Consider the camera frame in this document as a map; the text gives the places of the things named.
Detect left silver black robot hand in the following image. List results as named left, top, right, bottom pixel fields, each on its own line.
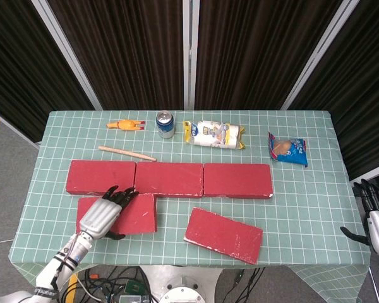
left=78, top=185, right=140, bottom=241

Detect black floor cable bundle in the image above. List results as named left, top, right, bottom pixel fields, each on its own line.
left=61, top=266, right=152, bottom=303
left=220, top=267, right=266, bottom=303

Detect blue snack bag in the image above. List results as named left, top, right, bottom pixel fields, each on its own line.
left=267, top=131, right=309, bottom=168

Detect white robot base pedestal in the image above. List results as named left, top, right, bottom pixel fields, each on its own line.
left=138, top=264, right=222, bottom=303

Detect green checked tablecloth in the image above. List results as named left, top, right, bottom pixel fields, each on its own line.
left=8, top=110, right=372, bottom=299

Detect blue silver soda can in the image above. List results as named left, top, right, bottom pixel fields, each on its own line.
left=155, top=110, right=176, bottom=140

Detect yellow rubber chicken toy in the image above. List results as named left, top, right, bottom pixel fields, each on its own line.
left=106, top=119, right=145, bottom=132

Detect dark ribbed partition panel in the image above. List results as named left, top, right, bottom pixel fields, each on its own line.
left=289, top=0, right=379, bottom=182
left=47, top=0, right=184, bottom=111
left=0, top=0, right=94, bottom=145
left=194, top=0, right=345, bottom=111

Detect green circuit board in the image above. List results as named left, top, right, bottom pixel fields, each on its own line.
left=125, top=282, right=146, bottom=294

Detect white partition frame post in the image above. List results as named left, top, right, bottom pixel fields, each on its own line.
left=31, top=0, right=104, bottom=111
left=280, top=0, right=356, bottom=111
left=182, top=0, right=199, bottom=111

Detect red brick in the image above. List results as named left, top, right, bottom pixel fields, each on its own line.
left=76, top=193, right=158, bottom=235
left=65, top=160, right=137, bottom=196
left=203, top=163, right=274, bottom=199
left=134, top=162, right=205, bottom=198
left=183, top=207, right=264, bottom=265

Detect wooden stick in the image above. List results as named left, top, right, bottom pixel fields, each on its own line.
left=97, top=145, right=157, bottom=162

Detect clear bag of white rolls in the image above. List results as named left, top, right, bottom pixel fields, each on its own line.
left=182, top=119, right=246, bottom=150

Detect yellow floor tape stripe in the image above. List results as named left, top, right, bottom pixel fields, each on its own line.
left=64, top=273, right=80, bottom=303

